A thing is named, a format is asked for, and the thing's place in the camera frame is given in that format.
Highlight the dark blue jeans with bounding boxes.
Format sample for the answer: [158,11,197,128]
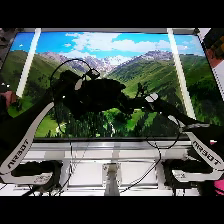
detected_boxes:
[61,77,148,122]

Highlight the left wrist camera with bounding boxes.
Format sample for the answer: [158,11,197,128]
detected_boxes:
[85,67,101,81]

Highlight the silver frame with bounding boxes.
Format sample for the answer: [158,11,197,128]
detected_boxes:
[0,137,224,197]

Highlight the black cable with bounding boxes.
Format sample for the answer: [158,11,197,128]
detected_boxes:
[119,146,163,195]
[144,114,183,150]
[49,58,93,137]

